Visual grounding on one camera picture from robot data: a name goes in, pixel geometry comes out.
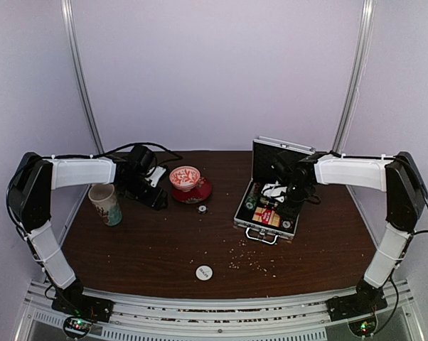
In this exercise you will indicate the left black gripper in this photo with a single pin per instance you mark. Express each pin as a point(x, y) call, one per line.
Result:
point(155, 200)

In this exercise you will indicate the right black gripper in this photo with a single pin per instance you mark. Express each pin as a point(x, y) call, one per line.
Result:
point(289, 213)

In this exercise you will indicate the red playing card box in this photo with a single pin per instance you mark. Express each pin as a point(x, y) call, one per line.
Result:
point(266, 217)

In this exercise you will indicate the aluminium poker case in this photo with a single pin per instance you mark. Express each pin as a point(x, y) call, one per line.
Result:
point(272, 160)

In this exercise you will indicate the black 100 chip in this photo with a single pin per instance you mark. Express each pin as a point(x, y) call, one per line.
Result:
point(202, 209)

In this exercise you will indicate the white dealer button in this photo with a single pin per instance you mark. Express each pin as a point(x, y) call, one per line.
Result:
point(204, 273)

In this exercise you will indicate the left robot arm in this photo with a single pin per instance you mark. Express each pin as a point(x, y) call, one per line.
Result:
point(29, 194)

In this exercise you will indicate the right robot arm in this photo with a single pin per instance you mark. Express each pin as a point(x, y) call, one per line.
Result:
point(395, 181)

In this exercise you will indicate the chip stack right in case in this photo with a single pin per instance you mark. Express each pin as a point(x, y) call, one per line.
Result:
point(286, 224)

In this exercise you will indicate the chip stack in case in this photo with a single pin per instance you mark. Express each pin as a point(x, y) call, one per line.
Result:
point(286, 224)
point(253, 196)

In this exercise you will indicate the white orange patterned bowl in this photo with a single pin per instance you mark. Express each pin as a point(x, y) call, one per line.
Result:
point(184, 178)

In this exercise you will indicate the chip stack left in case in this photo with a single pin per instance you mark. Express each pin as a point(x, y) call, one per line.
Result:
point(253, 196)

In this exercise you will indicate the red floral saucer plate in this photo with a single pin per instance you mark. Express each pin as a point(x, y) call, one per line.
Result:
point(195, 195)

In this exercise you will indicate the white floral ceramic mug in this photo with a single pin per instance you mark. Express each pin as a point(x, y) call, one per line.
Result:
point(104, 200)

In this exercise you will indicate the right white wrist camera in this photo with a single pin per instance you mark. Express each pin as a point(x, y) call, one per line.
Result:
point(274, 191)

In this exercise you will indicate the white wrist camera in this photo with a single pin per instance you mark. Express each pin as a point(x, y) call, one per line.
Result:
point(274, 191)
point(156, 174)

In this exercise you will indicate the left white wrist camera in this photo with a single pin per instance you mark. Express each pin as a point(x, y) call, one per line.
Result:
point(156, 174)

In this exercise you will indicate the front aluminium rail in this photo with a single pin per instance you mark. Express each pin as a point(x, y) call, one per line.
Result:
point(299, 317)

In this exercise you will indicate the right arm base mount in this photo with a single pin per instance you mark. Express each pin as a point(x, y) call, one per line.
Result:
point(359, 308)

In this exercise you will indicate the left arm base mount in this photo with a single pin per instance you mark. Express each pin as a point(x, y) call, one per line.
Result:
point(82, 311)

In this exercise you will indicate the left aluminium frame post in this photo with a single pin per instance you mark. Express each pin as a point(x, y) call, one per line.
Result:
point(70, 29)

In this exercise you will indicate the aluminium frame post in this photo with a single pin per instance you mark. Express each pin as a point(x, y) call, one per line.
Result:
point(70, 29)
point(359, 63)

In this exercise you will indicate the right aluminium frame post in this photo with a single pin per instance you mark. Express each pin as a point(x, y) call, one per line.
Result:
point(359, 63)

